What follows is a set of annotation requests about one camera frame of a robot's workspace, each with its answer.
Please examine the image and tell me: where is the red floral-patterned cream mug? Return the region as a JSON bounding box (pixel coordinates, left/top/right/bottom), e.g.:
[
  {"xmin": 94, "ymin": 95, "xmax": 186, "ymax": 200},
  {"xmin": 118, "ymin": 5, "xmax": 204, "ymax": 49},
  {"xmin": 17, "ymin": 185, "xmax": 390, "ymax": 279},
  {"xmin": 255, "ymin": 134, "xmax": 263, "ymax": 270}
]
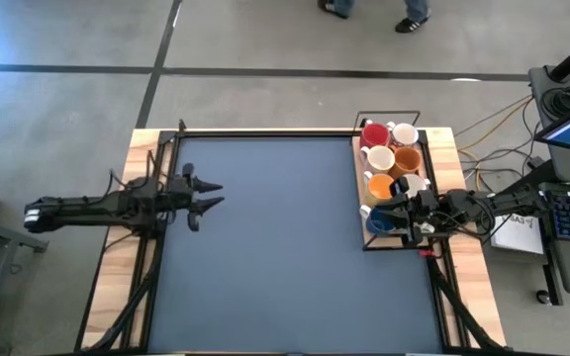
[{"xmin": 359, "ymin": 145, "xmax": 397, "ymax": 175}]

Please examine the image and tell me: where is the yellow mug with white handle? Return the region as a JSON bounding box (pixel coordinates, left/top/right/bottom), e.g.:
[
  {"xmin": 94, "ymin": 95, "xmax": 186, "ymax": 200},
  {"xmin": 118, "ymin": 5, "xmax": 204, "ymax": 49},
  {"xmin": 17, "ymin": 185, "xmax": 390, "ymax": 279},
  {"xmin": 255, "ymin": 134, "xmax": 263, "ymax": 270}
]
[{"xmin": 362, "ymin": 170, "xmax": 397, "ymax": 208}]

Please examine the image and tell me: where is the plain orange mug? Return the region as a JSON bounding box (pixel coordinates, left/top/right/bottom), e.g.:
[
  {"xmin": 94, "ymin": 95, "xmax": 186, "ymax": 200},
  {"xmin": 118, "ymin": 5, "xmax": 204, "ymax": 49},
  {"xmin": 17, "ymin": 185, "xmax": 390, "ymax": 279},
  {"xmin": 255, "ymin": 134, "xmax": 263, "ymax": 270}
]
[{"xmin": 390, "ymin": 146, "xmax": 424, "ymax": 180}]

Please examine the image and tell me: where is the grey diamond-patterned mug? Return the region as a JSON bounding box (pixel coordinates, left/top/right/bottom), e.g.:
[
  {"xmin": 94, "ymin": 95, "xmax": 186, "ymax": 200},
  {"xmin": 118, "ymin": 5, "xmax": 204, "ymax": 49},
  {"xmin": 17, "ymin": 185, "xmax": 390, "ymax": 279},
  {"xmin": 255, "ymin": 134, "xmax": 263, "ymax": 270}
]
[{"xmin": 399, "ymin": 172, "xmax": 433, "ymax": 200}]

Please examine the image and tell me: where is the wooden shelf with black frame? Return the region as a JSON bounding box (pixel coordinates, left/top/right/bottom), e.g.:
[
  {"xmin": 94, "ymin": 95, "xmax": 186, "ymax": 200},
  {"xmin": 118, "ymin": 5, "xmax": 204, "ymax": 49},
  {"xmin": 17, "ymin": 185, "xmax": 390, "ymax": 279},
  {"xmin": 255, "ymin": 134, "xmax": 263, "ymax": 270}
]
[{"xmin": 352, "ymin": 109, "xmax": 437, "ymax": 252}]

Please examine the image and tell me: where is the white paper sign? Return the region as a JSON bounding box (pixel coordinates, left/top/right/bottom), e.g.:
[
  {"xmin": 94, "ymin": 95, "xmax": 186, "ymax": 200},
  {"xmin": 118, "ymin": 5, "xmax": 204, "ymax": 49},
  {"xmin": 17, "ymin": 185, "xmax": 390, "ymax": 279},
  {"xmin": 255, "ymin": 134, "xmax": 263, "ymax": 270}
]
[{"xmin": 489, "ymin": 211, "xmax": 546, "ymax": 256}]

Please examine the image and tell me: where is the blue-grey table mat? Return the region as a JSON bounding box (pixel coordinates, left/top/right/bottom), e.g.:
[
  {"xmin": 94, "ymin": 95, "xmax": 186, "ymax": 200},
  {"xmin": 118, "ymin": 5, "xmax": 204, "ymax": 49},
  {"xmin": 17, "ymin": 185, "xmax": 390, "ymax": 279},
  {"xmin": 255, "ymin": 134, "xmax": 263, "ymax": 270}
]
[{"xmin": 146, "ymin": 135, "xmax": 445, "ymax": 355}]

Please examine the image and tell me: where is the black metal table frame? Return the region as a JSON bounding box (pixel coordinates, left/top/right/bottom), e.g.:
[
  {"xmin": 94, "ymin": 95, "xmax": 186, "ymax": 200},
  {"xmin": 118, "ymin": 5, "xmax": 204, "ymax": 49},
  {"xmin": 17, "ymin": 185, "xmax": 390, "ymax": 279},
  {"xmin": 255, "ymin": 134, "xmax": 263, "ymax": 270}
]
[{"xmin": 74, "ymin": 118, "xmax": 509, "ymax": 356}]

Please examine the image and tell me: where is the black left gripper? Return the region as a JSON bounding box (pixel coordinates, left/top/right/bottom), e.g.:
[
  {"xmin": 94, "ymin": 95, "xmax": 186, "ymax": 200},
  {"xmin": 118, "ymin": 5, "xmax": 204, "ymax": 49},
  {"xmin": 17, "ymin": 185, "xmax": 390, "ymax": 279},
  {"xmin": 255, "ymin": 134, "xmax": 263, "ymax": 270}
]
[{"xmin": 146, "ymin": 162, "xmax": 227, "ymax": 233}]

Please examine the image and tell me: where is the blue mug with white handle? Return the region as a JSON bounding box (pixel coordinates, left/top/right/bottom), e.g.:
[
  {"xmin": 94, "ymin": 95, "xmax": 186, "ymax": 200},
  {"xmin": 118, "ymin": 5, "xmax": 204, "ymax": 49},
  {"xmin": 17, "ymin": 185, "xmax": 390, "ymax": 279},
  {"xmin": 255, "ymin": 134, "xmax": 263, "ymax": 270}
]
[{"xmin": 359, "ymin": 204, "xmax": 399, "ymax": 236}]

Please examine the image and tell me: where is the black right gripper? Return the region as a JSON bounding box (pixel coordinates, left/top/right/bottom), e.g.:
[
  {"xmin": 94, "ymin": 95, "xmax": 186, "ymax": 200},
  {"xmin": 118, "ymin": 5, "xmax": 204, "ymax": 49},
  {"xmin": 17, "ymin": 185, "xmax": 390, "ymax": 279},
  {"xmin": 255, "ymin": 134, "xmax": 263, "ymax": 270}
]
[{"xmin": 374, "ymin": 176, "xmax": 443, "ymax": 247}]

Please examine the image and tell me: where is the coiled black cable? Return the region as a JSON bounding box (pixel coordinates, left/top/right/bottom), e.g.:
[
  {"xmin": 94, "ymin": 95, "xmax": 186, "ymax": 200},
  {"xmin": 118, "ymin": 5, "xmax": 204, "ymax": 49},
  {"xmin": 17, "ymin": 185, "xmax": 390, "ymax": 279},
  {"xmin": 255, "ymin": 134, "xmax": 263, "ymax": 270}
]
[{"xmin": 540, "ymin": 86, "xmax": 570, "ymax": 119}]

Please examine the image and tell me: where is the red mug with white handle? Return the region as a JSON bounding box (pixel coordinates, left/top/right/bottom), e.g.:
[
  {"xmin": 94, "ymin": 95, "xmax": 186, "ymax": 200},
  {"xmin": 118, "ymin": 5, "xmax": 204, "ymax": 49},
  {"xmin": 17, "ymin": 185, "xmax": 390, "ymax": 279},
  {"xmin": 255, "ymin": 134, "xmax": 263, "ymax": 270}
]
[{"xmin": 358, "ymin": 118, "xmax": 392, "ymax": 150}]

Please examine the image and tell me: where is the black floor cable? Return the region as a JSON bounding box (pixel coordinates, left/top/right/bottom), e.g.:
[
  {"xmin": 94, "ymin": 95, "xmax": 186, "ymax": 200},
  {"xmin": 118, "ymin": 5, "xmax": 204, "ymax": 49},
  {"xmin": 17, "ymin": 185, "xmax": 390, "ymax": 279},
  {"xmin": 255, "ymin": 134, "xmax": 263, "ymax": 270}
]
[{"xmin": 455, "ymin": 96, "xmax": 546, "ymax": 182}]

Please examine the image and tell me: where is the person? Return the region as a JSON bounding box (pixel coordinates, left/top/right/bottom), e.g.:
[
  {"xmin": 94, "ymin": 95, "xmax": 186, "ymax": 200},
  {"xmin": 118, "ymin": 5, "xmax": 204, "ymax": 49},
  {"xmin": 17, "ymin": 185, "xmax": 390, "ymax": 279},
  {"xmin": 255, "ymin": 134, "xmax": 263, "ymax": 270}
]
[{"xmin": 317, "ymin": 0, "xmax": 433, "ymax": 35}]

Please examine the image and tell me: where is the yellow floor cable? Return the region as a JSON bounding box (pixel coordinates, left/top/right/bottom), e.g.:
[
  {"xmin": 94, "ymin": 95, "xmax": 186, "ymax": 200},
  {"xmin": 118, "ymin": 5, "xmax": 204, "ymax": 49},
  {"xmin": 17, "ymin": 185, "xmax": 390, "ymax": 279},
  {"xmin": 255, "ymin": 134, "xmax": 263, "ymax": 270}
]
[{"xmin": 455, "ymin": 96, "xmax": 534, "ymax": 154}]

